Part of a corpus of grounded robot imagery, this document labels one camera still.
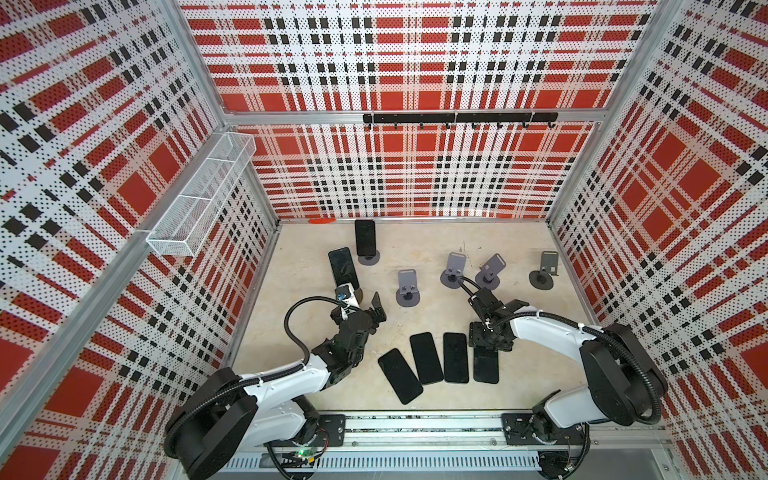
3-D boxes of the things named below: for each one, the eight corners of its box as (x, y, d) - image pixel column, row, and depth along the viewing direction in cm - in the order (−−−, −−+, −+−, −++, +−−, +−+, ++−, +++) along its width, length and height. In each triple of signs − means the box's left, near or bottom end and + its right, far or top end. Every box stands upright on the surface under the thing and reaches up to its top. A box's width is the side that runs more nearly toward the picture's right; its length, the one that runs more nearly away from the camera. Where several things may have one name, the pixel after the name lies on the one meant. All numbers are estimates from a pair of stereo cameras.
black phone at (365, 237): (359, 266, 110) (353, 237, 97) (361, 250, 115) (355, 220, 102) (376, 266, 110) (372, 236, 97) (377, 250, 115) (374, 220, 102)
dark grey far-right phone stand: (532, 289, 103) (542, 272, 95) (525, 269, 109) (535, 251, 101) (553, 289, 103) (566, 272, 95) (546, 269, 109) (557, 251, 101)
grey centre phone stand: (397, 306, 99) (396, 289, 91) (397, 287, 104) (396, 269, 96) (418, 306, 99) (420, 289, 91) (417, 286, 104) (419, 269, 96)
